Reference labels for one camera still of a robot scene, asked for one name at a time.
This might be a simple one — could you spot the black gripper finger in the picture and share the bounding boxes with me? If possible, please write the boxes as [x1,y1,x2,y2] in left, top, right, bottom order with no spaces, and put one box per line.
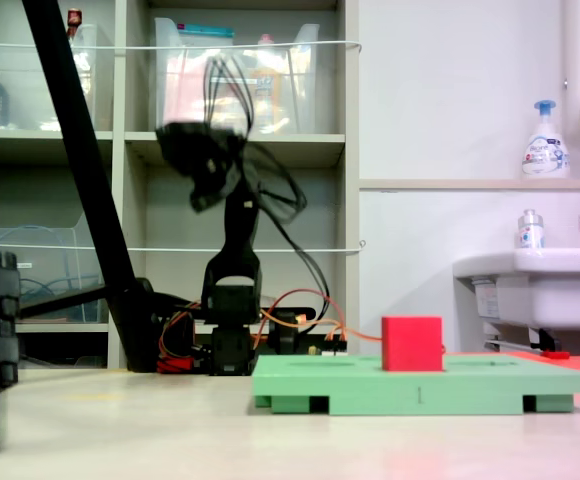
[188,167,237,215]
[155,126,191,177]

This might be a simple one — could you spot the red square block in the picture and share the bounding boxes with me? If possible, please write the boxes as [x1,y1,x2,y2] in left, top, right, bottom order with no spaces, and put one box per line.
[380,315,446,373]

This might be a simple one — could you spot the large clear plastic bin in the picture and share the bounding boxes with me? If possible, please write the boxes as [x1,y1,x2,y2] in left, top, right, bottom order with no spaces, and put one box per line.
[153,17,321,135]

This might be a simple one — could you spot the bottle with pink cap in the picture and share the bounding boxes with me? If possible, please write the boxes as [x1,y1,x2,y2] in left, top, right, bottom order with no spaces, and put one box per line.
[250,33,285,132]

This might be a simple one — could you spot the thick black tripod leg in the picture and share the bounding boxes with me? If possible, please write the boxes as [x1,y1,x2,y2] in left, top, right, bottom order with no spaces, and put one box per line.
[21,0,160,374]

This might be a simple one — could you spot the beige shelf unit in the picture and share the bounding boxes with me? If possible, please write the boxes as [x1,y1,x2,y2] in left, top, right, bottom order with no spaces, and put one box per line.
[0,0,362,372]

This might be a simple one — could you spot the clear plastic bin with bottles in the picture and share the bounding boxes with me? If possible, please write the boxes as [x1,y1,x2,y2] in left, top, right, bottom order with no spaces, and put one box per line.
[0,22,101,133]

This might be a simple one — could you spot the box with blue lid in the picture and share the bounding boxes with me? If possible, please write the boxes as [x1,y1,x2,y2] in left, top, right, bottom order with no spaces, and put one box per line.
[176,22,236,40]

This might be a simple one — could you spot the brown bottle with red cap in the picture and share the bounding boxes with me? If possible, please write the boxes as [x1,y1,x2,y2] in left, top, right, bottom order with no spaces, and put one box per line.
[65,7,84,42]

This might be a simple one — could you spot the black table clamp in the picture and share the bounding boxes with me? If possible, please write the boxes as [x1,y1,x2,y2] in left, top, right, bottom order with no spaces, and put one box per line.
[268,308,317,359]

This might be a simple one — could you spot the thin black tripod brace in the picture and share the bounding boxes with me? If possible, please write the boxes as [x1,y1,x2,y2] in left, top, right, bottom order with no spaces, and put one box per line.
[15,283,117,321]

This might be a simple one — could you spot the green board with shaped holes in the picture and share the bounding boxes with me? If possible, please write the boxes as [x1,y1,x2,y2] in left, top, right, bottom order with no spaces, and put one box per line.
[251,352,580,416]

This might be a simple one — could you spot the small clear sanitizer bottle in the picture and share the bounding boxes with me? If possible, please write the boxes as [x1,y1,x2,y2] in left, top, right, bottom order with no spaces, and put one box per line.
[515,208,547,250]

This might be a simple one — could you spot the white foam soap pump bottle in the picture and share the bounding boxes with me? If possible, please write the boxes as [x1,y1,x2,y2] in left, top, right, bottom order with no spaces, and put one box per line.
[520,99,572,180]

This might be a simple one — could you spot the white sink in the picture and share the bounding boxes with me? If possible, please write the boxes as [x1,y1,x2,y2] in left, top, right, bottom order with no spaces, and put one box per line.
[451,246,580,332]

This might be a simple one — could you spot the black gripper wire loops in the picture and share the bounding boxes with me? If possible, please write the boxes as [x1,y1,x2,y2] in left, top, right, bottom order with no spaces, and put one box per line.
[203,55,258,139]

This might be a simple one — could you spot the white shelf cord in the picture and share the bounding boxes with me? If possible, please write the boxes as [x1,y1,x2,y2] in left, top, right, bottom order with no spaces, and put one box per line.
[0,40,363,54]
[0,240,367,255]

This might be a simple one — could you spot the black elbow wire bundle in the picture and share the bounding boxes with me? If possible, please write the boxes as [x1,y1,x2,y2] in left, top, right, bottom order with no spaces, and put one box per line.
[246,142,309,229]

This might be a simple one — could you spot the long black cable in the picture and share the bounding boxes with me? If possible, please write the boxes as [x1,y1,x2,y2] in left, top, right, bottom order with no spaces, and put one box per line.
[288,223,333,322]

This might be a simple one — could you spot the clear bin with blue cable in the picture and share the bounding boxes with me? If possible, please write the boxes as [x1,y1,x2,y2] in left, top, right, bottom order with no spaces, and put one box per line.
[0,213,110,322]

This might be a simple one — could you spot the red and orange wire bundle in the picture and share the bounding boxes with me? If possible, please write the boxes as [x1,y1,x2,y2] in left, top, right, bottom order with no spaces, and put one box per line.
[156,303,212,375]

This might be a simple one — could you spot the long orange wire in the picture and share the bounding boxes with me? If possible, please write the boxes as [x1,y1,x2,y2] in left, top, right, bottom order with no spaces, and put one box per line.
[257,287,449,357]

